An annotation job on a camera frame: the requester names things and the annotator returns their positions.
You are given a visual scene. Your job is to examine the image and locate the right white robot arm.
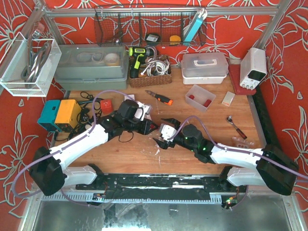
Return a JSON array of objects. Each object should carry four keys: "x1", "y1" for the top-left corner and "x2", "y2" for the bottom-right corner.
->
[{"x1": 156, "y1": 118, "x2": 298, "y2": 195}]

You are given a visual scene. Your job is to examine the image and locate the white plastic case with handle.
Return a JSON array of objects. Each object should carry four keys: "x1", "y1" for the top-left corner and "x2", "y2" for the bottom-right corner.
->
[{"x1": 181, "y1": 52, "x2": 229, "y2": 85}]

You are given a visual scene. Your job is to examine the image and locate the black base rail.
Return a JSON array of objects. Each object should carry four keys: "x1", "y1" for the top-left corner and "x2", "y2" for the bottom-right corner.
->
[{"x1": 76, "y1": 174, "x2": 246, "y2": 201}]

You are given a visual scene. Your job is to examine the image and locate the orange black handled pliers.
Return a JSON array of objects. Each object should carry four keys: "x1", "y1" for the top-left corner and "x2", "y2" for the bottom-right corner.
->
[{"x1": 145, "y1": 90, "x2": 173, "y2": 105}]

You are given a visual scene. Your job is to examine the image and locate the yellow box device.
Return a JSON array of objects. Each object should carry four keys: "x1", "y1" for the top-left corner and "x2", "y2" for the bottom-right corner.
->
[{"x1": 54, "y1": 99, "x2": 81, "y2": 132}]

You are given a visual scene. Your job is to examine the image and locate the clear acrylic wall bin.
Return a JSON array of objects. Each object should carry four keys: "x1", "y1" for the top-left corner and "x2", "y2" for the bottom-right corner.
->
[{"x1": 0, "y1": 33, "x2": 62, "y2": 97}]

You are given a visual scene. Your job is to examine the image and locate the yellow tape measure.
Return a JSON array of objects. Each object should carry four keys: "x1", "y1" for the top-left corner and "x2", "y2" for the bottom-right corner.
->
[{"x1": 169, "y1": 35, "x2": 181, "y2": 46}]

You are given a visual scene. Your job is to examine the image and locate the small red handled tool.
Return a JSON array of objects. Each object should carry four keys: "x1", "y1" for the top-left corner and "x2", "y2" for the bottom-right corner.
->
[{"x1": 226, "y1": 115, "x2": 247, "y2": 140}]

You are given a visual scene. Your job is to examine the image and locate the white peg base plate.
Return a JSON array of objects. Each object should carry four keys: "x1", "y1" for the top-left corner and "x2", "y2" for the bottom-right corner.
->
[{"x1": 137, "y1": 101, "x2": 154, "y2": 121}]

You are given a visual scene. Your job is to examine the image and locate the teal box device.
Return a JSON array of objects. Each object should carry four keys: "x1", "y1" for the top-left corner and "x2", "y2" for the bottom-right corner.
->
[{"x1": 37, "y1": 100, "x2": 61, "y2": 132}]

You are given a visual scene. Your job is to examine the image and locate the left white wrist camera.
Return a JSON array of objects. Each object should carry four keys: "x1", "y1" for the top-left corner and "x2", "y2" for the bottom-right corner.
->
[{"x1": 133, "y1": 102, "x2": 153, "y2": 122}]

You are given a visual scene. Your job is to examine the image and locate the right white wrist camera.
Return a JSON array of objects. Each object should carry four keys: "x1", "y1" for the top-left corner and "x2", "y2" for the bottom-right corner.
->
[{"x1": 159, "y1": 124, "x2": 178, "y2": 142}]

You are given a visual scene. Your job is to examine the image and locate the white power supply unit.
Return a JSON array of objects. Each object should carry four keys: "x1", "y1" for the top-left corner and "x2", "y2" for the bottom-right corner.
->
[{"x1": 239, "y1": 48, "x2": 267, "y2": 90}]

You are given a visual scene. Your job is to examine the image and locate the black wire hanging basket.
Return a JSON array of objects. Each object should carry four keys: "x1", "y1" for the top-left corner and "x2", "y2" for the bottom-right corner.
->
[{"x1": 93, "y1": 4, "x2": 207, "y2": 48}]

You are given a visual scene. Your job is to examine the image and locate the green black cordless drill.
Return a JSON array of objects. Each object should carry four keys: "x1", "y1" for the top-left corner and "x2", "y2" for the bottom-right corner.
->
[{"x1": 128, "y1": 47, "x2": 154, "y2": 78}]

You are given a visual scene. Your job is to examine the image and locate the grey translucent storage box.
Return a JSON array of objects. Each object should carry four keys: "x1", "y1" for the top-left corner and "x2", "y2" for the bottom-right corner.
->
[{"x1": 54, "y1": 44, "x2": 129, "y2": 91}]

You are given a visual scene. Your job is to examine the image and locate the white power adapter cube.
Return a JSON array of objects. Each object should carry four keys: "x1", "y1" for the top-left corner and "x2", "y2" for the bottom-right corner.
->
[{"x1": 125, "y1": 94, "x2": 135, "y2": 100}]

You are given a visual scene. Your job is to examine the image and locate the black cable chain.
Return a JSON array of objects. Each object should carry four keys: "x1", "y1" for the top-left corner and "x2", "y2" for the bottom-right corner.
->
[{"x1": 254, "y1": 85, "x2": 285, "y2": 167}]

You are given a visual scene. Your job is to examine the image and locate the red mat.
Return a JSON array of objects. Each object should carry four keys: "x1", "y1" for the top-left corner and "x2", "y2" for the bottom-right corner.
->
[{"x1": 229, "y1": 64, "x2": 257, "y2": 96}]

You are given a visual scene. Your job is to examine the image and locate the small red cube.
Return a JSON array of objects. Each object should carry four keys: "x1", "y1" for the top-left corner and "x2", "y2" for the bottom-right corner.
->
[{"x1": 100, "y1": 99, "x2": 114, "y2": 115}]

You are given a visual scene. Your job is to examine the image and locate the clear tray of red springs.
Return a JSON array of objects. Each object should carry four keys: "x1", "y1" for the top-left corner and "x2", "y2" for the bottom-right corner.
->
[{"x1": 185, "y1": 85, "x2": 216, "y2": 112}]

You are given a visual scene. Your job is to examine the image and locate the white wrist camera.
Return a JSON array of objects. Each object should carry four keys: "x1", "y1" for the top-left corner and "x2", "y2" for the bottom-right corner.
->
[
  {"x1": 159, "y1": 124, "x2": 178, "y2": 142},
  {"x1": 133, "y1": 102, "x2": 153, "y2": 122}
]

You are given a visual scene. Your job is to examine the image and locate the bagged small parts packet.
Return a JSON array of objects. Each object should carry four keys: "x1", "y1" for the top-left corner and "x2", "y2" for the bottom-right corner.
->
[{"x1": 232, "y1": 137, "x2": 255, "y2": 149}]

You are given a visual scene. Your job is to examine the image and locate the white coiled cable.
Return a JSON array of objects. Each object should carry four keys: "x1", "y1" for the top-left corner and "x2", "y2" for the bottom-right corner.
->
[{"x1": 141, "y1": 60, "x2": 171, "y2": 77}]

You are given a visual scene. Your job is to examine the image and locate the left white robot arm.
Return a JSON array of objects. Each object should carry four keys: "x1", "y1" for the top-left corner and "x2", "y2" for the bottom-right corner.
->
[{"x1": 29, "y1": 100, "x2": 158, "y2": 196}]

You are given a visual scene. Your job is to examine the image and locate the brown woven basket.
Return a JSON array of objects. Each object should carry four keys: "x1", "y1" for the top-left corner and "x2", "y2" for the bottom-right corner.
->
[{"x1": 128, "y1": 55, "x2": 172, "y2": 88}]

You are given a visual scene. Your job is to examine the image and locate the small clear plastic bag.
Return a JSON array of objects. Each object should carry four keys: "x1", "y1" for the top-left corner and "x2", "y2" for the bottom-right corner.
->
[{"x1": 221, "y1": 91, "x2": 235, "y2": 107}]

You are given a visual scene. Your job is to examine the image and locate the blue white power strip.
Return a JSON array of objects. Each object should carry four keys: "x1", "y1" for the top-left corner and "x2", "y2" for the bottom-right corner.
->
[{"x1": 183, "y1": 17, "x2": 203, "y2": 46}]

